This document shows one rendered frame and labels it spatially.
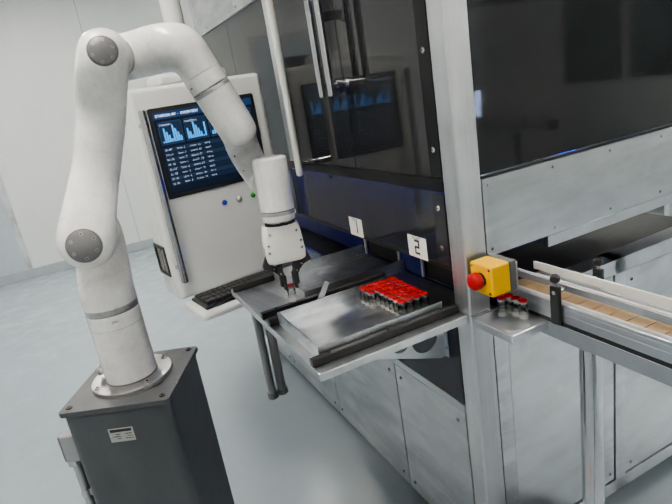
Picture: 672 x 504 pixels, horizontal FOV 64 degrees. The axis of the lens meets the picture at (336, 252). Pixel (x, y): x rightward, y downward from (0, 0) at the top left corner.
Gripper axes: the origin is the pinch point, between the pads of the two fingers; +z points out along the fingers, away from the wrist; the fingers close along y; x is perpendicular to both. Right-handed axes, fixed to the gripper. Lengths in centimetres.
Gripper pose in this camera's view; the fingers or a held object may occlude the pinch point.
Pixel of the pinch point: (289, 280)
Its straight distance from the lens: 137.5
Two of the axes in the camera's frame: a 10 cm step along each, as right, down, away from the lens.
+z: 1.4, 9.6, 2.5
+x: 3.2, 2.0, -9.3
